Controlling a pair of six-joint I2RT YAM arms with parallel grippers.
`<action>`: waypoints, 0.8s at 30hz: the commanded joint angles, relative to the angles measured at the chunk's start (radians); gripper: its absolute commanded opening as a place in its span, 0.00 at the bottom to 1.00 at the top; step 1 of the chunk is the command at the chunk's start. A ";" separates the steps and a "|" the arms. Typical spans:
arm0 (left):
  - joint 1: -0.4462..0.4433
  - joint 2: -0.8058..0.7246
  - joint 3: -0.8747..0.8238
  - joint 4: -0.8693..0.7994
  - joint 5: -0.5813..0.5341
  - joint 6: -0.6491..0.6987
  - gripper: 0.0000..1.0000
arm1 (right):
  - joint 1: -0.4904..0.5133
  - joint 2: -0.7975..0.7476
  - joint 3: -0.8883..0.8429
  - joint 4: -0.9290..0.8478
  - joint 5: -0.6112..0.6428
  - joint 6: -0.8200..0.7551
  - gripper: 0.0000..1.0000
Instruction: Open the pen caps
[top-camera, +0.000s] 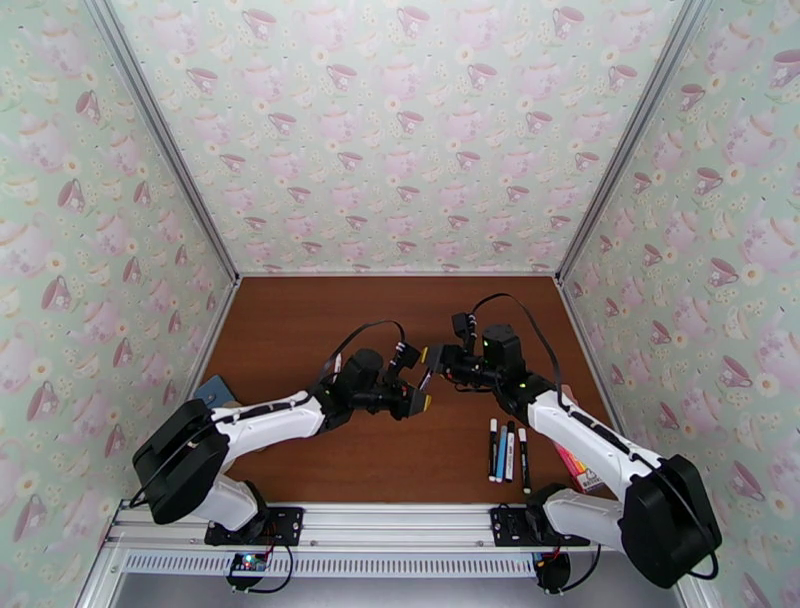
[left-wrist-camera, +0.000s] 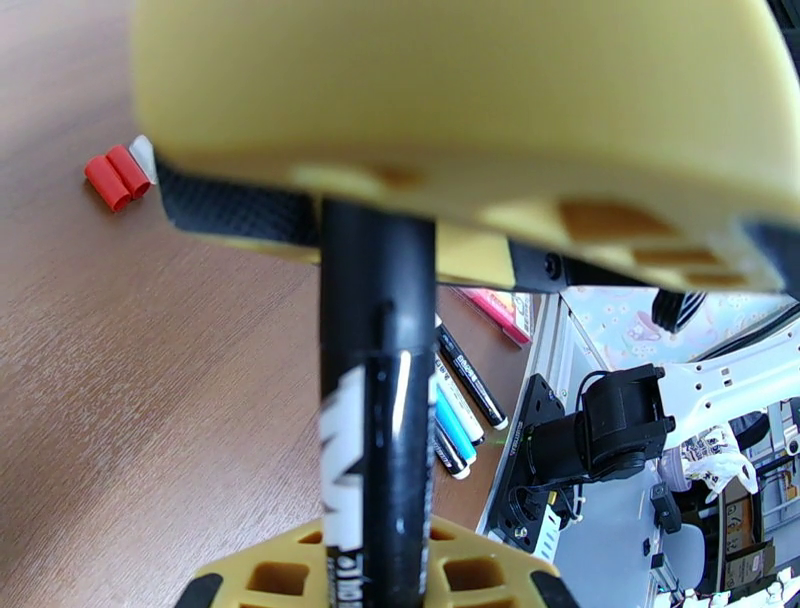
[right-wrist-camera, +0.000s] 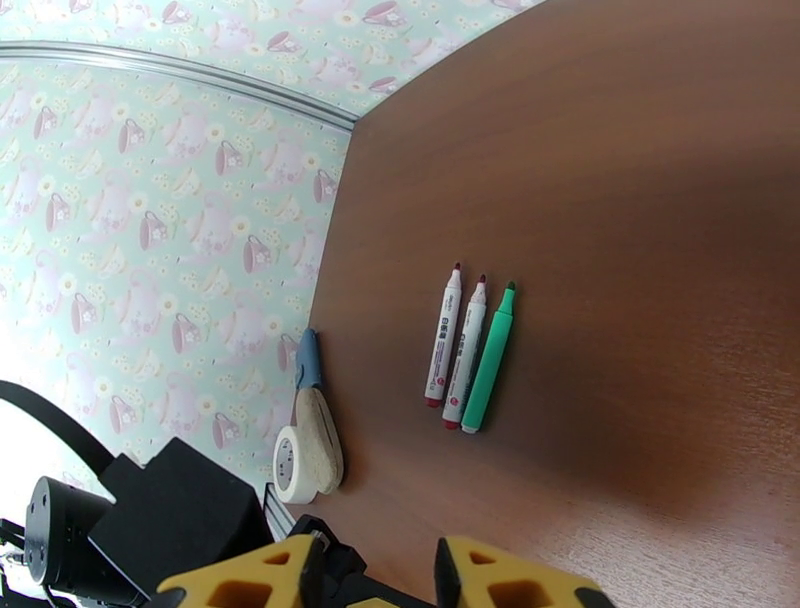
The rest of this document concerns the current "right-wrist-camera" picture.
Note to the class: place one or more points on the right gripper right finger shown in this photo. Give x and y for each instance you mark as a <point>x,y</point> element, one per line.
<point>500,581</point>

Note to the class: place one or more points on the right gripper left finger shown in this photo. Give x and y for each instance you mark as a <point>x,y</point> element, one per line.
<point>250,581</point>

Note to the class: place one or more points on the green highlighter pen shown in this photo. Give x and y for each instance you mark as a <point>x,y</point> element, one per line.
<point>490,359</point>

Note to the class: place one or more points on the red whiteboard marker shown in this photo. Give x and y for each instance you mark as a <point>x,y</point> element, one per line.
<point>444,337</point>
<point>465,353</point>

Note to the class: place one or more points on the aluminium front beam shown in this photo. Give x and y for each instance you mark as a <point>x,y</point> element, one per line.
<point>278,509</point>

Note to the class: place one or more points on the white masking tape roll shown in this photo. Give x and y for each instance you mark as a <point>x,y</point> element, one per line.
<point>294,465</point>

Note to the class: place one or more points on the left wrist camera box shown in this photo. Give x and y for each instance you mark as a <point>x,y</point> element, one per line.
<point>181,519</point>

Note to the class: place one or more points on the aluminium corner post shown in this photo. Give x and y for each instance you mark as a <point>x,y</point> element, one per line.
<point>187,74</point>

